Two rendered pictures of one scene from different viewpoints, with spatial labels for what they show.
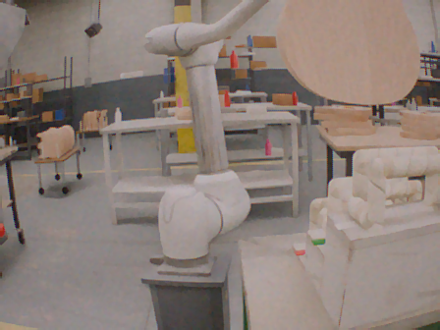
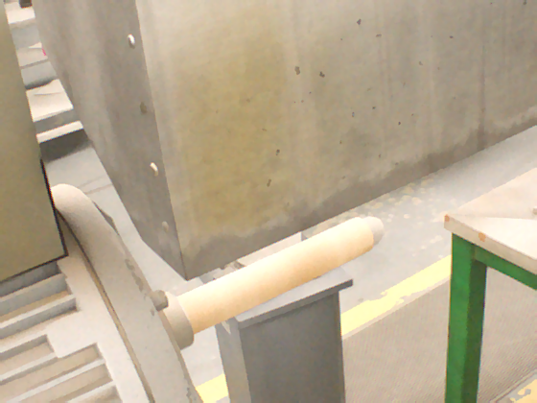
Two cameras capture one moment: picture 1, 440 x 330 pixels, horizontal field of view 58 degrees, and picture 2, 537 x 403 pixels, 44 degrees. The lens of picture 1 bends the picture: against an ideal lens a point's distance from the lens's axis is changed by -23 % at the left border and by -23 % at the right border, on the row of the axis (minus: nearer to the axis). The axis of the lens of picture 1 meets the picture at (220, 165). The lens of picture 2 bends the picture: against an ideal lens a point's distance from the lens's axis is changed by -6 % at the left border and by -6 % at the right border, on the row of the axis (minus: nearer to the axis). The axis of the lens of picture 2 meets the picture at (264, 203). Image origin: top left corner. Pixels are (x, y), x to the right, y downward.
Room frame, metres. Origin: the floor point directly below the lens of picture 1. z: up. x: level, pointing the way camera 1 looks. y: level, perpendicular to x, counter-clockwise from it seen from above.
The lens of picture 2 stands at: (0.39, 0.79, 1.57)
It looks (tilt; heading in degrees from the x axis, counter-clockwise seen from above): 27 degrees down; 330
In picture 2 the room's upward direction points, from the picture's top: 7 degrees counter-clockwise
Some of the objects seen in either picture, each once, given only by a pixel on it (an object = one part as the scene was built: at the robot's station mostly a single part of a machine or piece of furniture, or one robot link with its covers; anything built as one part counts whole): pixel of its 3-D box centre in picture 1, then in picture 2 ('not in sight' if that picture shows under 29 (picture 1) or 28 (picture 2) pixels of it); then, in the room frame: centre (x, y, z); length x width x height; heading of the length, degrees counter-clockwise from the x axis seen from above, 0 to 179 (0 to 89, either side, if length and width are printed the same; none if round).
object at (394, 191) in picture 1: (384, 192); not in sight; (0.80, -0.30, 1.12); 0.20 x 0.03 x 0.03; 93
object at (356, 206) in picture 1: (361, 211); not in sight; (0.68, -0.21, 1.12); 0.11 x 0.03 x 0.03; 4
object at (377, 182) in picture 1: (376, 200); not in sight; (0.64, -0.23, 1.15); 0.03 x 0.03 x 0.09
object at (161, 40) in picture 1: (167, 39); not in sight; (1.64, 0.16, 1.47); 0.18 x 0.14 x 0.13; 53
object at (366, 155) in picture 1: (400, 156); not in sight; (0.72, -0.31, 1.20); 0.20 x 0.03 x 0.03; 93
